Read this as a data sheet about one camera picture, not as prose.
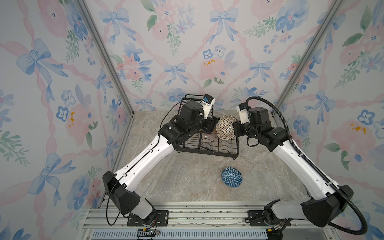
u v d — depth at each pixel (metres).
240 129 0.65
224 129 0.76
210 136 1.03
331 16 0.71
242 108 0.64
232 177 0.87
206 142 1.01
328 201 0.38
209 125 0.59
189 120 0.50
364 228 0.36
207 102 0.56
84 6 0.69
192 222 0.73
